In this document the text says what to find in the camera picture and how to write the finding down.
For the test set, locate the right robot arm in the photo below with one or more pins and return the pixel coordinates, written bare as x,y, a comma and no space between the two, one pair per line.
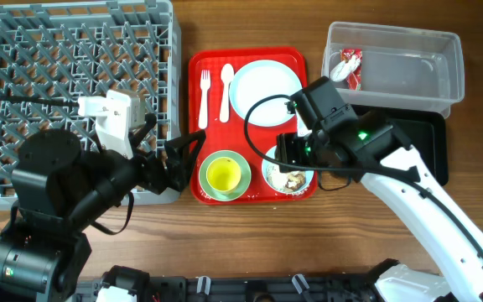
376,153

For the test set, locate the yellow cup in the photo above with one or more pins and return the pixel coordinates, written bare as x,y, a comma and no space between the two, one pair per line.
224,174

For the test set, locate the black tray bin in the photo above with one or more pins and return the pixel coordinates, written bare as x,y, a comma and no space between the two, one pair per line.
427,131

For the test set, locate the blue bowl with food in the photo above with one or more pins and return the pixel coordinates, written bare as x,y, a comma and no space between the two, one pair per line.
289,183

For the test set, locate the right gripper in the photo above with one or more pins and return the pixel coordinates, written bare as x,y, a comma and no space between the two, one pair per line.
288,148

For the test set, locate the red plastic tray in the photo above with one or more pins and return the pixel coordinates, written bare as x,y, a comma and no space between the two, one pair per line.
239,135

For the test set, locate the light blue plate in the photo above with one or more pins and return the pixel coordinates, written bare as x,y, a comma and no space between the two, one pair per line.
260,79

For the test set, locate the white plastic spoon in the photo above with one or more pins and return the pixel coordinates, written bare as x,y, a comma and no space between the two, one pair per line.
227,75

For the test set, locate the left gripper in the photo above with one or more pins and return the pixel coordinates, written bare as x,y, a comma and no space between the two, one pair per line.
159,180

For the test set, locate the grey dishwasher rack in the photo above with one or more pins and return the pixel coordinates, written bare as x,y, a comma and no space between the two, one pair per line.
53,53

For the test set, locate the white plastic fork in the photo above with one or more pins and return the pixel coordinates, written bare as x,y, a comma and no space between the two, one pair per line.
205,84

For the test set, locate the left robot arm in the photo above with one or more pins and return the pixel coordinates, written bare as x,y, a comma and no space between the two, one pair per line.
63,189

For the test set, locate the white napkin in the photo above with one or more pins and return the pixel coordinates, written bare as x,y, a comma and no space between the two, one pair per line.
345,68

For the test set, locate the clear plastic bin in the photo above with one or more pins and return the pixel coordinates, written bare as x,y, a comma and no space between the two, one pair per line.
406,68

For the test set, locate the green bowl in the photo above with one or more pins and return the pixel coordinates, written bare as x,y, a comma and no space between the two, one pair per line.
246,176

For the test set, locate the red snack wrapper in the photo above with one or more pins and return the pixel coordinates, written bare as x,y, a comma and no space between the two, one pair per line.
354,79

